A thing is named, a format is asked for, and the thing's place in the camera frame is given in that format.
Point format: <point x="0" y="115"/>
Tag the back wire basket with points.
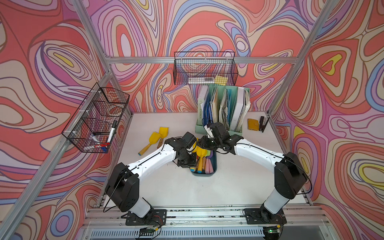
<point x="204" y="64"/>

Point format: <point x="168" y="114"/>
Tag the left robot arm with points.
<point x="123" y="186"/>

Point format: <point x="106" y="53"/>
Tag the yellow sticky note pad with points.
<point x="253" y="125"/>

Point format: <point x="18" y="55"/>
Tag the yellow square shovel yellow handle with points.
<point x="195" y="166"/>

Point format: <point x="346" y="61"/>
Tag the purple trowel pink handle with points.
<point x="211" y="166"/>
<point x="207" y="166"/>

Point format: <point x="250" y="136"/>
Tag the black white marker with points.
<point x="112" y="131"/>

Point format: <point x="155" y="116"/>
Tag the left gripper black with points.
<point x="192" y="163"/>

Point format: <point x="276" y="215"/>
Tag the black stapler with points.
<point x="263" y="122"/>

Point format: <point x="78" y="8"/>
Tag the wire basket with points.
<point x="204" y="64"/>
<point x="89" y="129"/>

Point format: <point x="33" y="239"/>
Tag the teal storage box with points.
<point x="215" y="167"/>

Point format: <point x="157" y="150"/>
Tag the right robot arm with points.
<point x="289" y="175"/>

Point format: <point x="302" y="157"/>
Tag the blue folder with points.
<point x="207" y="109"/>

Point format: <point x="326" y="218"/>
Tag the yellow shovel blue-tipped handle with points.
<point x="201" y="153"/>

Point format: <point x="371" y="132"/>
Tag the white book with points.
<point x="237" y="112"/>

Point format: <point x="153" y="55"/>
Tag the green file organizer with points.
<point x="223" y="103"/>

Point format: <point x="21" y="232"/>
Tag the yellow round shovel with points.
<point x="153" y="139"/>

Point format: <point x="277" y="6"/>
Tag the left wire basket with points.
<point x="89" y="129"/>

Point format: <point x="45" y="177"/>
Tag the clear box in basket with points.
<point x="201" y="81"/>

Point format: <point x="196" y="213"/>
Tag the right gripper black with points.
<point x="203" y="143"/>

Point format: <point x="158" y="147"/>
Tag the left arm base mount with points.
<point x="156" y="217"/>

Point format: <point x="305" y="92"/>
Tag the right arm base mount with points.
<point x="261" y="216"/>

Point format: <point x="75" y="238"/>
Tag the yellow sponge in basket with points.
<point x="220" y="80"/>

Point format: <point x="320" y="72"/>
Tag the yellow shovel wooden handle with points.
<point x="163" y="131"/>

